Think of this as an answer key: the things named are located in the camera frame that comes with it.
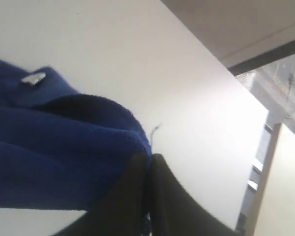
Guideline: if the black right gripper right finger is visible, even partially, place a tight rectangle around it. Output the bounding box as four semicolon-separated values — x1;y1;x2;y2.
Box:
147;154;237;236

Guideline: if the white neighbouring table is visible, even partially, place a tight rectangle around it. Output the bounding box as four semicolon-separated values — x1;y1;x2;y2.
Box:
246;123;295;236

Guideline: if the blue microfiber towel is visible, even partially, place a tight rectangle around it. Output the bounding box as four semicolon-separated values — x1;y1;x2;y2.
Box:
0;56;153;236

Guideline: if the dark window frame post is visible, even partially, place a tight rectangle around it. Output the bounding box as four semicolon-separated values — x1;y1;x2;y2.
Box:
228;40;295;76

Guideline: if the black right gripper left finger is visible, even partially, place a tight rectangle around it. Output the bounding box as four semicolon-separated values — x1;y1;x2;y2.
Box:
55;154;146;236

